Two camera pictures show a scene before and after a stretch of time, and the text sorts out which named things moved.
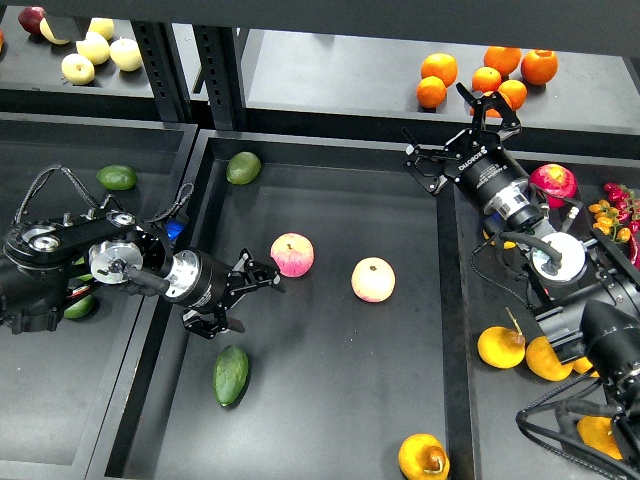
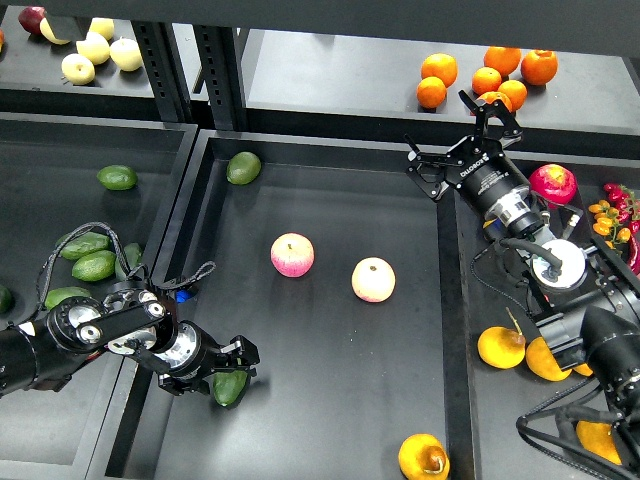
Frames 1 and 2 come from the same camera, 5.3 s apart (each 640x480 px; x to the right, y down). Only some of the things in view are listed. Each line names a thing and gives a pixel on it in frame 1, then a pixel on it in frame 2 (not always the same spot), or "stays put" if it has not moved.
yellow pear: [423, 457] stays put
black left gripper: [199, 281] -> [193, 353]
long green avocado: [230, 371] stays put
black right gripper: [476, 160] stays put
